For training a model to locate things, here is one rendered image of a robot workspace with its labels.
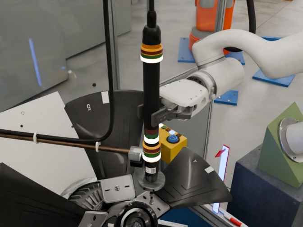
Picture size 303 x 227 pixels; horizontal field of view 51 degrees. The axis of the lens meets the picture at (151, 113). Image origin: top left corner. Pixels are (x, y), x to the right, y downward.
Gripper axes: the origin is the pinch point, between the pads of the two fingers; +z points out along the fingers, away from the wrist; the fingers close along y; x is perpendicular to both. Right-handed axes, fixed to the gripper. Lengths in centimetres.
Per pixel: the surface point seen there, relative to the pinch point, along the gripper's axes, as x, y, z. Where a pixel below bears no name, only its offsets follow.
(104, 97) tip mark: -4.5, 19.1, -1.1
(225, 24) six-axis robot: -95, 198, -334
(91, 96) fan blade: -4.3, 21.8, 1.3
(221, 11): -14, 69, -127
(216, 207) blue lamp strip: -58, -1, -35
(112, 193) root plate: -24.2, 6.2, 8.1
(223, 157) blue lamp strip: -33.2, -0.3, -34.4
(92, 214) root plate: -22.1, 2.6, 16.6
